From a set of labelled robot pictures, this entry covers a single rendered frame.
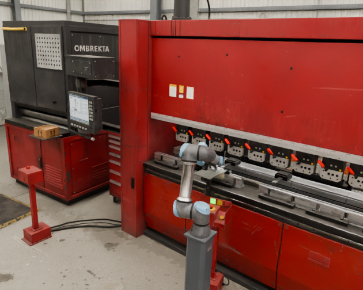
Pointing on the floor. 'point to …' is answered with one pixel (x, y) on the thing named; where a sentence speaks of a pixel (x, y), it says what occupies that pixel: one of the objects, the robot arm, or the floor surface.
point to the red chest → (114, 166)
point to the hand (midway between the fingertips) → (213, 169)
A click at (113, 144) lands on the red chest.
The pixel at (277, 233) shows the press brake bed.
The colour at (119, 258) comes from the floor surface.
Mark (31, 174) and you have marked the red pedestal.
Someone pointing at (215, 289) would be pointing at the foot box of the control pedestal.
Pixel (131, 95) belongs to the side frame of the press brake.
